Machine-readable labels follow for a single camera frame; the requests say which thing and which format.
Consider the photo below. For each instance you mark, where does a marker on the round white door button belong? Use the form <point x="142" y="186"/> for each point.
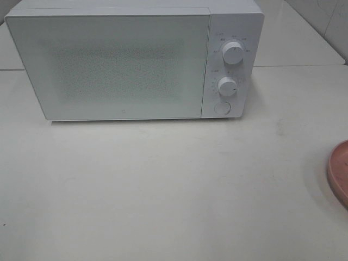
<point x="222" y="108"/>

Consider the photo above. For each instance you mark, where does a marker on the pink round plate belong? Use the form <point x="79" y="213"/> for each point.
<point x="337" y="172"/>

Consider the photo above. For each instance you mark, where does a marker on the white microwave knob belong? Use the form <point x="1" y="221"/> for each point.
<point x="227" y="86"/>
<point x="233" y="52"/>

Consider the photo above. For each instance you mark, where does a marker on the white microwave oven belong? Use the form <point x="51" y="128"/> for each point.
<point x="137" y="60"/>

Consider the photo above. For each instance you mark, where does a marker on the upper white microwave knob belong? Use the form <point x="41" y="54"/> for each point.
<point x="233" y="52"/>

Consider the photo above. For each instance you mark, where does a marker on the lower white microwave knob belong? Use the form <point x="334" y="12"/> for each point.
<point x="227" y="86"/>

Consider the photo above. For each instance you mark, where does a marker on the white microwave door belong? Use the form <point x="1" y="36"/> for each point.
<point x="109" y="68"/>

